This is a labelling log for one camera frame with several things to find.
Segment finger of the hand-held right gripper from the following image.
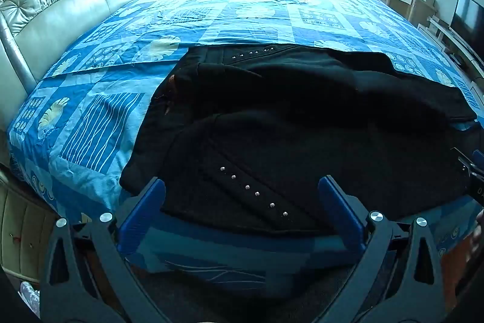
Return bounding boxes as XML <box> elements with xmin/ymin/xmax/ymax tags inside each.
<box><xmin>450</xmin><ymin>147</ymin><xmax>484</xmax><ymax>180</ymax></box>

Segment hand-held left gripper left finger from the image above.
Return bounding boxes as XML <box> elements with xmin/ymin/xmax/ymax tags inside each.
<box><xmin>40</xmin><ymin>177</ymin><xmax>171</xmax><ymax>323</ymax></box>

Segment white television stand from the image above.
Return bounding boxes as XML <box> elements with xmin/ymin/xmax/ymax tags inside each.
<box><xmin>417</xmin><ymin>15</ymin><xmax>484</xmax><ymax>83</ymax></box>

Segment black studded pants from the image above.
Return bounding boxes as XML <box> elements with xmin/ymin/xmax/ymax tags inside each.
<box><xmin>119</xmin><ymin>44</ymin><xmax>479</xmax><ymax>237</ymax></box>

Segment blue patterned bed sheet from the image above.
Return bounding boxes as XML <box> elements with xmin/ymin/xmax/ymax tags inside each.
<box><xmin>8</xmin><ymin>0</ymin><xmax>484</xmax><ymax>295</ymax></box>

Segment beige tufted leather bed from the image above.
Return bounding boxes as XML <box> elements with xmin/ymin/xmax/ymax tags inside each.
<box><xmin>0</xmin><ymin>0</ymin><xmax>172</xmax><ymax>289</ymax></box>

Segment cream dressing table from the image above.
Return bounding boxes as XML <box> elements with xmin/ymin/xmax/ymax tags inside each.
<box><xmin>374</xmin><ymin>0</ymin><xmax>436</xmax><ymax>25</ymax></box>

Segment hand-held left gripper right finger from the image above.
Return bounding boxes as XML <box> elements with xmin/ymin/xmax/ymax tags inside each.
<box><xmin>318</xmin><ymin>175</ymin><xmax>454</xmax><ymax>323</ymax></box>

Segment black television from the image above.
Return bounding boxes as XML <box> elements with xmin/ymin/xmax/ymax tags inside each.
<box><xmin>449</xmin><ymin>0</ymin><xmax>484</xmax><ymax>52</ymax></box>

